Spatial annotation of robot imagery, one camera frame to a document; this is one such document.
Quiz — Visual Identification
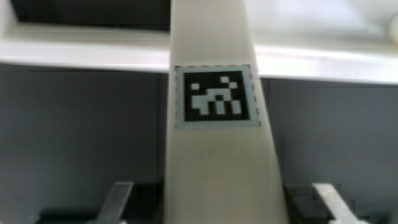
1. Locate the white desk top tray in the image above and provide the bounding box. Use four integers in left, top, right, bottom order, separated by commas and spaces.
0, 0, 398, 85

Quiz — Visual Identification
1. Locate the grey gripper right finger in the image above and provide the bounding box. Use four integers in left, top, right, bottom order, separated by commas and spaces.
312, 183, 356, 224

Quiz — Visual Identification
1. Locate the white desk leg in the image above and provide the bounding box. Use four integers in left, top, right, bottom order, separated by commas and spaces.
163, 0, 289, 224

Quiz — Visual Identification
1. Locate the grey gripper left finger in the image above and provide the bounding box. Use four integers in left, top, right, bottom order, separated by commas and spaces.
93, 182, 134, 224

